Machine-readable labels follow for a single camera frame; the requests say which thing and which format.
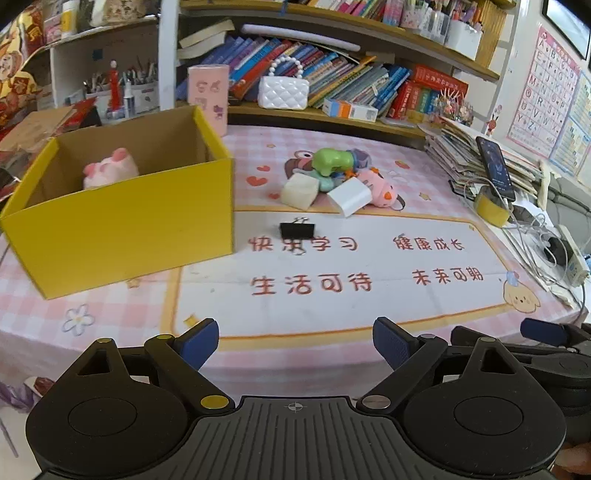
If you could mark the purple cloth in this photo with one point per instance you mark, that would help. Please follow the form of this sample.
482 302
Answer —
18 397

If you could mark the pink alphabet wall poster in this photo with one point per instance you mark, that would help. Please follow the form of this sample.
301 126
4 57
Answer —
542 92

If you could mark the orange and white carton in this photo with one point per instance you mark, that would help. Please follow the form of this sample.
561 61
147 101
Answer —
350 110

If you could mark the white cardboard shelf unit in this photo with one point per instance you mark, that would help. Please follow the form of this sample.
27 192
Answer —
78 55

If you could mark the grey flat case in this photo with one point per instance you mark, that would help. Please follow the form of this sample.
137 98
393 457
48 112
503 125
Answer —
398 122

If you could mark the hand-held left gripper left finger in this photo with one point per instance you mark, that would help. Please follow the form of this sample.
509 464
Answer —
204 339

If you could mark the white shelf post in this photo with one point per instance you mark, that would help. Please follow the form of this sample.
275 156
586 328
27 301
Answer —
167 55

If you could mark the white rolled paper tube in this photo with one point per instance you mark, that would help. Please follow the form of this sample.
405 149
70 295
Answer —
300 37

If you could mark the red figurine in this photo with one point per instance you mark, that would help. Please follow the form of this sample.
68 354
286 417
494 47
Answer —
113 90

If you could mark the red printed paper decoration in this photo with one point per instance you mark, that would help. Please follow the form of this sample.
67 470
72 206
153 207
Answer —
21 69

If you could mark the row of colourful books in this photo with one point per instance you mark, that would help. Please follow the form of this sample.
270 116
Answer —
332 74

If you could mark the white pen holder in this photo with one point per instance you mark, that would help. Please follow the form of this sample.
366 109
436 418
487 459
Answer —
143 94

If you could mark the black smartphone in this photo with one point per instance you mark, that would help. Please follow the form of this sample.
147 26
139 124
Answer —
495 166

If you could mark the purple toy truck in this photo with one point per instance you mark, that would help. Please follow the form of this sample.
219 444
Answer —
362 157

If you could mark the pink checked table mat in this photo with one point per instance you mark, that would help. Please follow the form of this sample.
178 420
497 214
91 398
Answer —
323 286

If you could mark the dark framed screen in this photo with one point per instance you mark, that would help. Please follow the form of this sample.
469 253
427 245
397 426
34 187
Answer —
570 23

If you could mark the green dinosaur toy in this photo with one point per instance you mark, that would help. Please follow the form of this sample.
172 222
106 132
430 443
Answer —
330 159

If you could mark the mint green toy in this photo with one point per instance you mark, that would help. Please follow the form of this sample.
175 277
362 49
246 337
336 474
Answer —
325 183

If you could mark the pink soft toy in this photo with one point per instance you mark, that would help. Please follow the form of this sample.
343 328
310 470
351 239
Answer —
376 187

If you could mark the yellow tape roll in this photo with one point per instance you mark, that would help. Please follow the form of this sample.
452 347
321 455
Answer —
491 207

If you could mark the white storage box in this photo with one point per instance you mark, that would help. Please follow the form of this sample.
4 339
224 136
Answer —
464 39

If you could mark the pink pig toy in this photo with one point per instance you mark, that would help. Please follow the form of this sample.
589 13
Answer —
113 168

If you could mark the yellow cardboard box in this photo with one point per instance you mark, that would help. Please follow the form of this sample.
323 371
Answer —
115 221

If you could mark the white cube box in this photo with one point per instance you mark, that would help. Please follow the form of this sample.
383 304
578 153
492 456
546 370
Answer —
348 196

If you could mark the colourful glitter ornament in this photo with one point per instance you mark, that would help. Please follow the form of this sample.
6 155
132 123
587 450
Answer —
452 106

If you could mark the pink printed cup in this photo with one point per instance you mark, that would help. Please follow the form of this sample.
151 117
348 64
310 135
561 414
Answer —
207 92

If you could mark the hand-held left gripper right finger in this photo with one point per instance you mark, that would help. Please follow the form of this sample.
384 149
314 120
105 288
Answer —
390 341

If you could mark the black binder clip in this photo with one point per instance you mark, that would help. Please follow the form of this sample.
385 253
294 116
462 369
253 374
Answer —
295 230

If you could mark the blue and yellow wall poster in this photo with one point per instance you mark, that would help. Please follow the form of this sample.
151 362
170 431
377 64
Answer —
575 129

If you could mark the cartoon wall sticker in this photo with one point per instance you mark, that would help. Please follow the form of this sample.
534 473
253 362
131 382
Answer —
495 121

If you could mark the white quilted pearl handbag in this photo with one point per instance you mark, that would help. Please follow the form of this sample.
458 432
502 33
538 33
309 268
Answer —
282 92

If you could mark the thick red dictionary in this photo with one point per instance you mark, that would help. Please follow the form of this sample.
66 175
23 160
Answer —
438 78

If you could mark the row of slim pink books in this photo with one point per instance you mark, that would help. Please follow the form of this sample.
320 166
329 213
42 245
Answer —
351 9

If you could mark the pastel pen holder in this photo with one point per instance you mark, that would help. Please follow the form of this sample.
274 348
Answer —
422 21

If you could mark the white power strip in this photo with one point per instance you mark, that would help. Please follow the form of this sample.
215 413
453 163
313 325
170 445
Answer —
575 254

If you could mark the wooden bookshelf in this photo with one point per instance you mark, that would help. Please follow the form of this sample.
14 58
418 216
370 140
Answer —
286 115

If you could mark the stack of worn booklets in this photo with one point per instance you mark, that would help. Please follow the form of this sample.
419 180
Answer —
457 147

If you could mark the cream squishy cube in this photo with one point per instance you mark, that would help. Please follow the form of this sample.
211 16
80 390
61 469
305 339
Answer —
300 191

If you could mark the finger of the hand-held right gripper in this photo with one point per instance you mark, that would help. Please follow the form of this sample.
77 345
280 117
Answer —
540 330
466 336

